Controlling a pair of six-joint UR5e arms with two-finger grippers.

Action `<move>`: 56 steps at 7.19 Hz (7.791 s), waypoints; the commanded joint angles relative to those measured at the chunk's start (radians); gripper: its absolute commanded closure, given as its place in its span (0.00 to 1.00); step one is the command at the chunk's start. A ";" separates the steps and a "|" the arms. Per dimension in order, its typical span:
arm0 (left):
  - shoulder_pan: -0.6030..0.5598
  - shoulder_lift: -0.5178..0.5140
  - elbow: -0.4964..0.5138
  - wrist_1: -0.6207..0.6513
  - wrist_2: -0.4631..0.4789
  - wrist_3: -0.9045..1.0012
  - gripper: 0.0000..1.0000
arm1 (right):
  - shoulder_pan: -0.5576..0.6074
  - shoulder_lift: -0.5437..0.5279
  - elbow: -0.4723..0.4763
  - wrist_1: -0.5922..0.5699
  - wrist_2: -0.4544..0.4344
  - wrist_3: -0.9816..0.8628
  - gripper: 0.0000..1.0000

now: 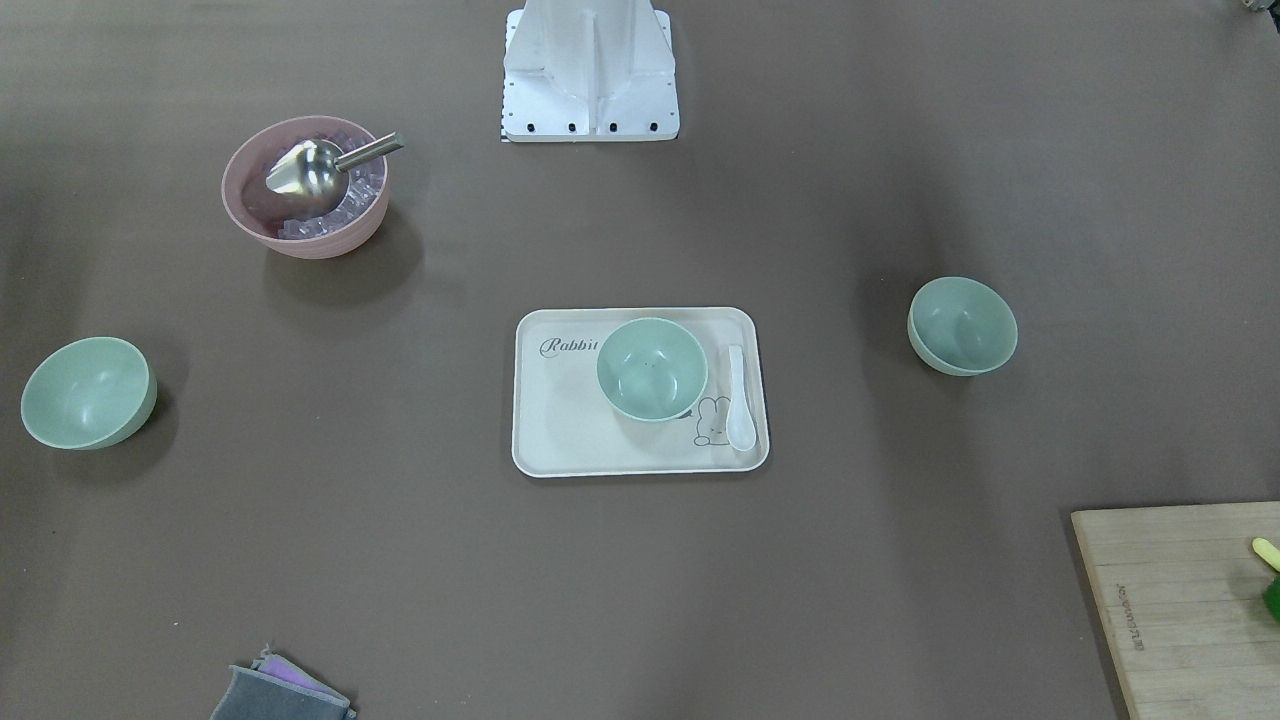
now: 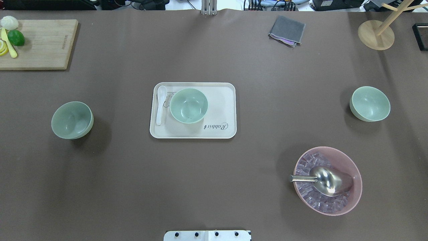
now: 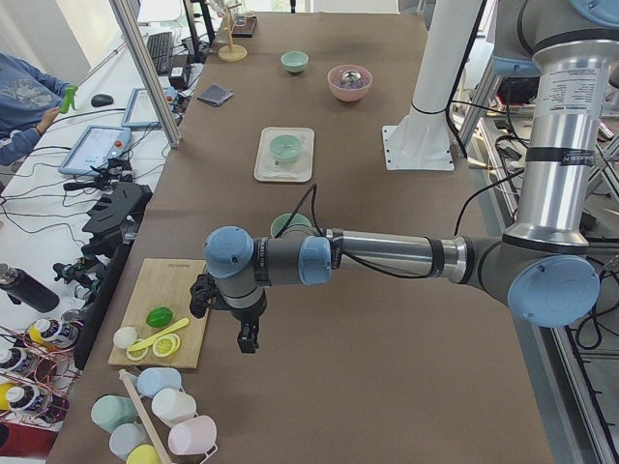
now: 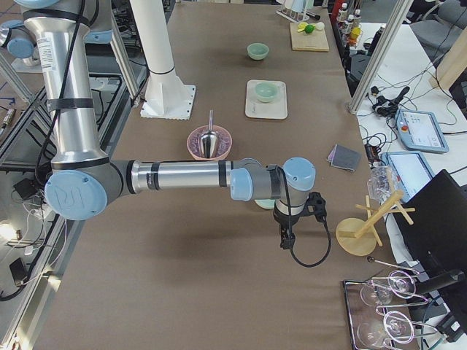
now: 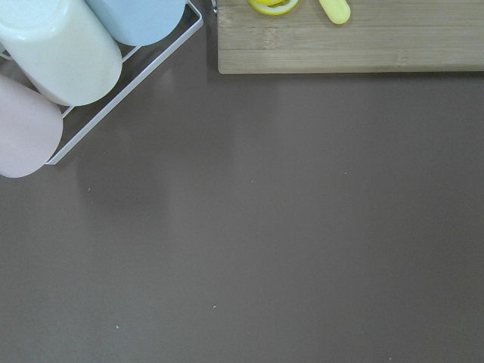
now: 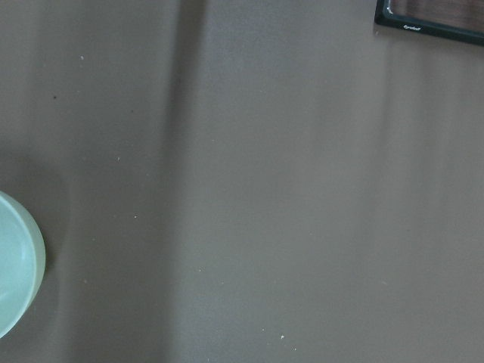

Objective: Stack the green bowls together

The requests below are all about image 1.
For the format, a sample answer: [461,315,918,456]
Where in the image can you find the green bowl on tray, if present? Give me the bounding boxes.
[596,316,710,423]

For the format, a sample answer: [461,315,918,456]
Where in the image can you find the grey and purple cloths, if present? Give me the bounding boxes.
[210,648,358,719]

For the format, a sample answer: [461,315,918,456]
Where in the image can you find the white ceramic spoon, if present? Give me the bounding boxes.
[726,345,758,452]

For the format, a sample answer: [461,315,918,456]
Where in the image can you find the white rabbit tray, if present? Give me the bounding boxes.
[511,306,771,478]

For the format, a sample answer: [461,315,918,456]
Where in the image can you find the wooden cutting board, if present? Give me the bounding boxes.
[1071,501,1279,719]

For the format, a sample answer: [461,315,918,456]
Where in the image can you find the green bowl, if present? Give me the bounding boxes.
[906,275,1019,377]
[20,336,157,451]
[596,316,710,423]

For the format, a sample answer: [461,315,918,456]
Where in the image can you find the metal ice scoop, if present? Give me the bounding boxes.
[264,132,404,220]

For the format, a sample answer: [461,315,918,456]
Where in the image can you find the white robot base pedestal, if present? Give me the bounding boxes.
[500,1,681,143]

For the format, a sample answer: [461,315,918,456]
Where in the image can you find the pink bowl with ice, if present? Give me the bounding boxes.
[221,115,390,259]

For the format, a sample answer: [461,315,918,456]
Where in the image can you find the yellow plastic knife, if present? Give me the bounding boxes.
[1251,537,1280,573]

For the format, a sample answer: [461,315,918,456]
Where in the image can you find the green lime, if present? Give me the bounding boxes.
[1262,575,1280,623]

